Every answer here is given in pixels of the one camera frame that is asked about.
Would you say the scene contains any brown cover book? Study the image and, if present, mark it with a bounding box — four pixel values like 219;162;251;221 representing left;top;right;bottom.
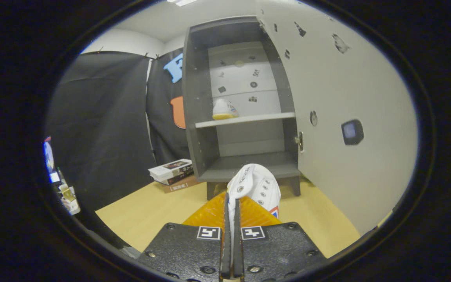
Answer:
163;178;203;193

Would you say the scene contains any white cabinet shelf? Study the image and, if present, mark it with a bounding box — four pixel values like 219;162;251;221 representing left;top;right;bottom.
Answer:
195;112;296;128

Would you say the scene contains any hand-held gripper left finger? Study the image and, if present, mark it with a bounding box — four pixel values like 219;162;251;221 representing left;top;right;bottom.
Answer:
137;192;232;282

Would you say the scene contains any dark cover book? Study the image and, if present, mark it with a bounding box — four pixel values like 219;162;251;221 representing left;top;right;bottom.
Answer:
153;168;195;185

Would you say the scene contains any white sneaker shoe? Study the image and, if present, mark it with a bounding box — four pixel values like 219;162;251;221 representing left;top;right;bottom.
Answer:
212;98;239;120
226;164;281;271

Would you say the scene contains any grey shoe cabinet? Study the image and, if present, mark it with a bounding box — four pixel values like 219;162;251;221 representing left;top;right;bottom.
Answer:
182;16;302;201

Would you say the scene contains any black backdrop cloth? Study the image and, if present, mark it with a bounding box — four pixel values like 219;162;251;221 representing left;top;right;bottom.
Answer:
45;48;190;212

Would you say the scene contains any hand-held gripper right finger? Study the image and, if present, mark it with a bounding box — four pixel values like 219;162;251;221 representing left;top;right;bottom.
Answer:
233;196;327;282

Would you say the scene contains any white side table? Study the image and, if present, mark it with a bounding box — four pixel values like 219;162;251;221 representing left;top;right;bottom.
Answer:
57;184;81;215

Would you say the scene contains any white cover book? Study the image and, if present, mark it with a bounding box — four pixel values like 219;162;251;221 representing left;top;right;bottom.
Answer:
148;159;193;177

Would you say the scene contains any white shoe cabinet door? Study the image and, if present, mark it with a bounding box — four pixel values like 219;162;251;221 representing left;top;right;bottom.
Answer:
255;0;419;235

